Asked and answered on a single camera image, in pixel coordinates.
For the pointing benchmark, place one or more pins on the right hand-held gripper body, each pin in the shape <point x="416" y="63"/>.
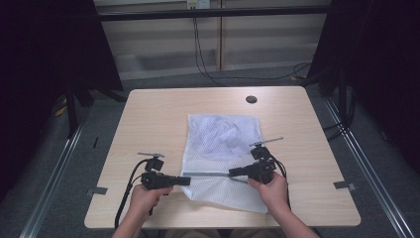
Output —
<point x="262" y="163"/>

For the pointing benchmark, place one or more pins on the black curtain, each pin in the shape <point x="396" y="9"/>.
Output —
<point x="386" y="66"/>
<point x="39" y="66"/>

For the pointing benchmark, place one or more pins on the white wall socket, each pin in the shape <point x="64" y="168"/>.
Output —
<point x="198" y="3"/>

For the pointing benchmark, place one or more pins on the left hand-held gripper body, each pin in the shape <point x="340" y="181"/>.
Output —
<point x="155" y="177"/>

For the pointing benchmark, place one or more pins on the white clothes in bag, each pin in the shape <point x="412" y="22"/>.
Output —
<point x="224" y="134"/>

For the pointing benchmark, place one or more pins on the person's right hand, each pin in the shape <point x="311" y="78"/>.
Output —
<point x="270" y="193"/>

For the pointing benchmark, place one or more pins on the wooden wall post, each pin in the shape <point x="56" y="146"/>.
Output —
<point x="220" y="43"/>

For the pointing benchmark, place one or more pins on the white mesh laundry bag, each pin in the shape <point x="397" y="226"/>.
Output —
<point x="218" y="158"/>

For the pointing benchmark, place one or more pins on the person's left hand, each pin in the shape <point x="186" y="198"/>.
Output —
<point x="147" y="200"/>

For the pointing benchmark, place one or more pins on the aluminium floor rail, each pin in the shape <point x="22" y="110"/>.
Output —
<point x="52" y="185"/>
<point x="366" y="165"/>

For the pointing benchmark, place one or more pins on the person's legs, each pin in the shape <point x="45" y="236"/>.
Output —
<point x="211" y="233"/>

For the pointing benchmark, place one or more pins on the grey metal table bracket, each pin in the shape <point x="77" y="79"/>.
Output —
<point x="97" y="190"/>
<point x="345" y="185"/>

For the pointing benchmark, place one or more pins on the black stand leg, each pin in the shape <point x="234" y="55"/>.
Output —
<point x="71" y="112"/>

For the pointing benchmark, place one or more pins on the black horizontal bar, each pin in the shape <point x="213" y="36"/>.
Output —
<point x="211" y="13"/>

